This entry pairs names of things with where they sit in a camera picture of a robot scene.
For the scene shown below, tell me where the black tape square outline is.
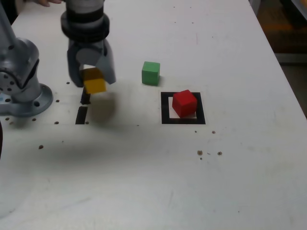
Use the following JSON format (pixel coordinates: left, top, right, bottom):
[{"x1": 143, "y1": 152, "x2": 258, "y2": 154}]
[{"x1": 161, "y1": 92, "x2": 206, "y2": 125}]

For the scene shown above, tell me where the brown wooden furniture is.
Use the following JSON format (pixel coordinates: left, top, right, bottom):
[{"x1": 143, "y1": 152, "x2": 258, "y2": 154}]
[{"x1": 258, "y1": 0, "x2": 307, "y2": 54}]

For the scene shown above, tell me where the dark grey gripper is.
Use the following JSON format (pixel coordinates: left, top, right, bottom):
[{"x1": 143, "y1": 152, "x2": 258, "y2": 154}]
[{"x1": 66, "y1": 40, "x2": 117, "y2": 88}]

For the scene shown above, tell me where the person's hand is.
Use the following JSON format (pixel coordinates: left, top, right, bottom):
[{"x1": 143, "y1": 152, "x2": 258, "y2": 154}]
[{"x1": 31, "y1": 0, "x2": 63, "y2": 7}]

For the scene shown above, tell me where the yellow cube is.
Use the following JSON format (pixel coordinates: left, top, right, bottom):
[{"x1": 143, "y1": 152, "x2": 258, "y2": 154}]
[{"x1": 80, "y1": 68, "x2": 107, "y2": 94}]

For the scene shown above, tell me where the green cube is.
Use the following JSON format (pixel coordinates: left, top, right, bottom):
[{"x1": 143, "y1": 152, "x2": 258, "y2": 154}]
[{"x1": 141, "y1": 61, "x2": 161, "y2": 86}]

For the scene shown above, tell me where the black tape strip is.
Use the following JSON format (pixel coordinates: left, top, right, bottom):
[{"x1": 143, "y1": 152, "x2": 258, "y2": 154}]
[{"x1": 75, "y1": 87, "x2": 92, "y2": 125}]

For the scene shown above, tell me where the red cube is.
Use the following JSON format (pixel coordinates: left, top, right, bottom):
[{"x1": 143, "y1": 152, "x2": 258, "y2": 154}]
[{"x1": 172, "y1": 89, "x2": 198, "y2": 118}]

